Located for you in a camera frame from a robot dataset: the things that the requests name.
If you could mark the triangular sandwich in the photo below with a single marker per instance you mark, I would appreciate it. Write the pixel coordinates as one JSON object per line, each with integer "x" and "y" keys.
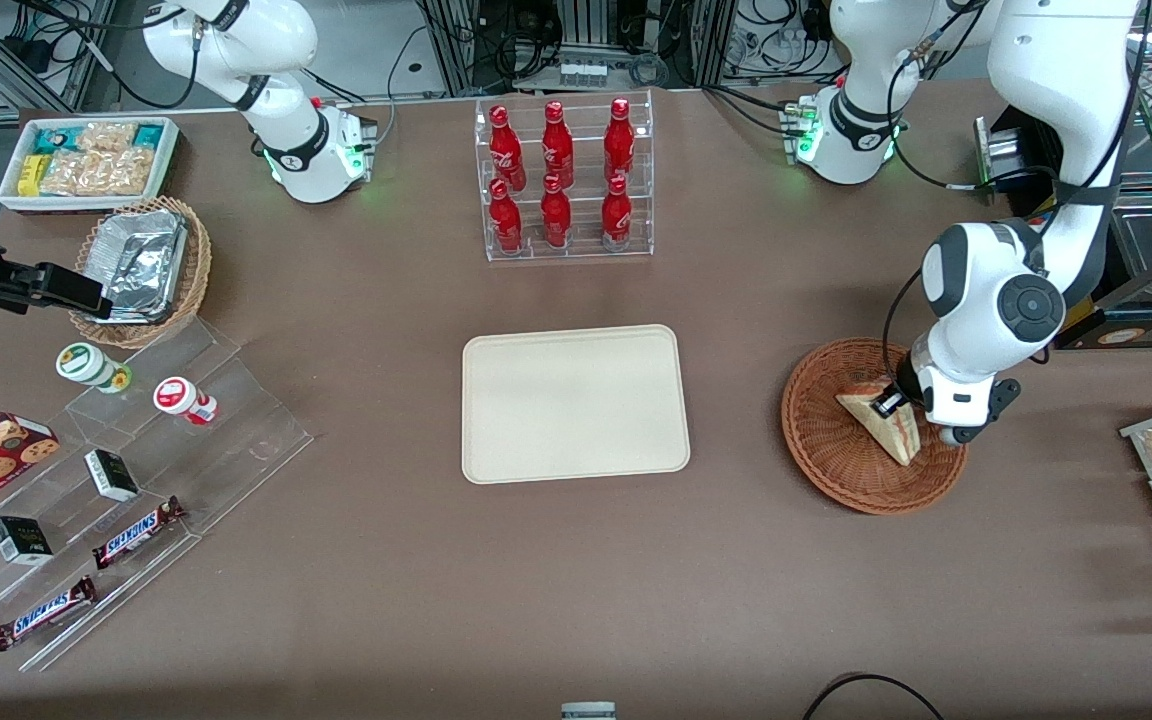
{"x": 891, "y": 435}

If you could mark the teal snack pack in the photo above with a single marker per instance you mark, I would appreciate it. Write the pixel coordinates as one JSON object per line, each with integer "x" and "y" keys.
{"x": 148, "y": 136}
{"x": 56, "y": 140}

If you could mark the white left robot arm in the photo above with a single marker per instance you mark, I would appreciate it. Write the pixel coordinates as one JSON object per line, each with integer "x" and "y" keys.
{"x": 996, "y": 300}

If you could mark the white rectangular snack bin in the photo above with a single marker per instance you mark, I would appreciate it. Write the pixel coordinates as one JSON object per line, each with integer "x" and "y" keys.
{"x": 168, "y": 150}

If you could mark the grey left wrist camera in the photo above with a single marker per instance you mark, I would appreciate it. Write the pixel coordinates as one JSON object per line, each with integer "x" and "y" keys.
{"x": 986, "y": 410}

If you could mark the green lid yogurt bottle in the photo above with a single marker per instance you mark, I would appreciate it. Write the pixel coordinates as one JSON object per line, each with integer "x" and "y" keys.
{"x": 86, "y": 365}

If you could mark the beige plastic tray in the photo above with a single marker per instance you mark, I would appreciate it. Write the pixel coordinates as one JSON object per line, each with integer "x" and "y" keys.
{"x": 576, "y": 405}

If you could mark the brown round wicker basket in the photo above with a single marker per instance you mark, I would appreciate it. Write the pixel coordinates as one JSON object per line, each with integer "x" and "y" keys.
{"x": 826, "y": 450}

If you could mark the metal equipment frame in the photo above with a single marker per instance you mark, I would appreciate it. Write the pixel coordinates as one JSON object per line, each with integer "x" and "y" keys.
{"x": 586, "y": 25}

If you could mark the light tan wicker basket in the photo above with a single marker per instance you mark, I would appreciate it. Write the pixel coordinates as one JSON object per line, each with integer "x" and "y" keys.
{"x": 198, "y": 260}

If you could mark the clear acrylic stepped display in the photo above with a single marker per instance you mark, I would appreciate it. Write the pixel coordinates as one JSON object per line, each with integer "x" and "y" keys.
{"x": 236, "y": 440}

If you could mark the brown snickers bar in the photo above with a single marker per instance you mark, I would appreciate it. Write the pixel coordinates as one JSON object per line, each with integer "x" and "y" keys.
{"x": 41, "y": 615}
{"x": 136, "y": 533}

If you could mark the small black carton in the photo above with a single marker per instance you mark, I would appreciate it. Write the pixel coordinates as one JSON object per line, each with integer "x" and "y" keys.
{"x": 111, "y": 475}
{"x": 21, "y": 540}

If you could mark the silver foil container stack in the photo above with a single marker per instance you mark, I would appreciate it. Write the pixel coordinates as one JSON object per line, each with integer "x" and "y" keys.
{"x": 141, "y": 260}

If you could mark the yellow snack pack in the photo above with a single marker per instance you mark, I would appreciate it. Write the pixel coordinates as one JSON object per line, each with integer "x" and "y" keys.
{"x": 32, "y": 175}

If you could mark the small grey device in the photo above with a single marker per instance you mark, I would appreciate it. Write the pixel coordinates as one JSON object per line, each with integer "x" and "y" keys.
{"x": 588, "y": 711}

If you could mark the clear cracker pack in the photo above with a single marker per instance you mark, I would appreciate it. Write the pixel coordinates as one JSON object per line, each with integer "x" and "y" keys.
{"x": 128, "y": 170}
{"x": 71, "y": 173}
{"x": 106, "y": 136}

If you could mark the red lid yogurt bottle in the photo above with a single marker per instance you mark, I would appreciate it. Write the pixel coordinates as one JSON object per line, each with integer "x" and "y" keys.
{"x": 181, "y": 398}

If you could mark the clear acrylic bottle rack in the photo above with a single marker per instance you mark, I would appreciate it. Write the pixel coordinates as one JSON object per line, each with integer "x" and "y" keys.
{"x": 581, "y": 215}

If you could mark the red cola bottle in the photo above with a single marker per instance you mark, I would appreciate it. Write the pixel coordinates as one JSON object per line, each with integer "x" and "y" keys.
{"x": 617, "y": 215}
{"x": 506, "y": 150}
{"x": 557, "y": 145}
{"x": 556, "y": 215}
{"x": 506, "y": 220}
{"x": 619, "y": 140}

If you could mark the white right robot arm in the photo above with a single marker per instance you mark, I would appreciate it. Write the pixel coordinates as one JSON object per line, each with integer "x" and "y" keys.
{"x": 296, "y": 150}

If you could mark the black hot food warmer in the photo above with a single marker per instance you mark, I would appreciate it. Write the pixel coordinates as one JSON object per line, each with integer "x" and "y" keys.
{"x": 1136, "y": 325}

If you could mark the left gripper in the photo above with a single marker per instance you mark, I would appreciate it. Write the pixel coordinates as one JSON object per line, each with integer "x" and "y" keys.
{"x": 905, "y": 388}

